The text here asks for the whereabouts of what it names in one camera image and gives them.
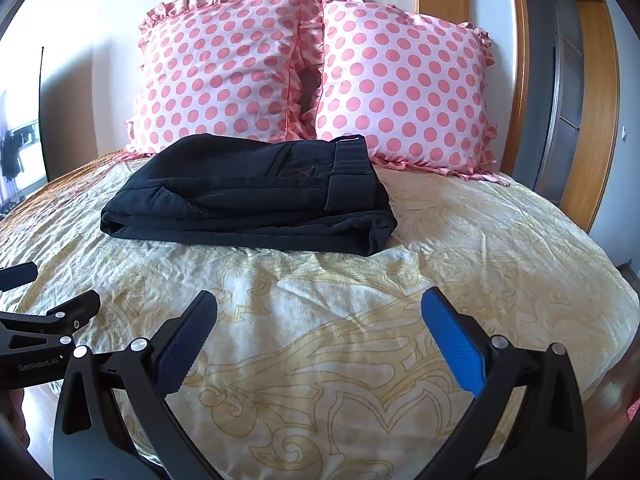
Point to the black pants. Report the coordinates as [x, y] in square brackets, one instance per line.
[240, 190]

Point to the grey door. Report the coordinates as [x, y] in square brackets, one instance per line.
[555, 85]

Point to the pink polka dot pillow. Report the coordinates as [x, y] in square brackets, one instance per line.
[400, 85]
[215, 70]

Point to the person's left hand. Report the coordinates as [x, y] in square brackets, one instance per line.
[11, 410]

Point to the wooden door frame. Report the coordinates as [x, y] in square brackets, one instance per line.
[597, 110]

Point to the hanging dark clothes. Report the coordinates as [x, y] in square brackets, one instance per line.
[11, 155]

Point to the yellow patterned bedspread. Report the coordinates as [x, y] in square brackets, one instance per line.
[350, 285]

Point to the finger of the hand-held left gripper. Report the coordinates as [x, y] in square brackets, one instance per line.
[17, 275]
[75, 312]

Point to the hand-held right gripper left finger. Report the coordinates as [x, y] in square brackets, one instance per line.
[185, 340]

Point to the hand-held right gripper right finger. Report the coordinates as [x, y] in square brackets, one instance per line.
[452, 340]

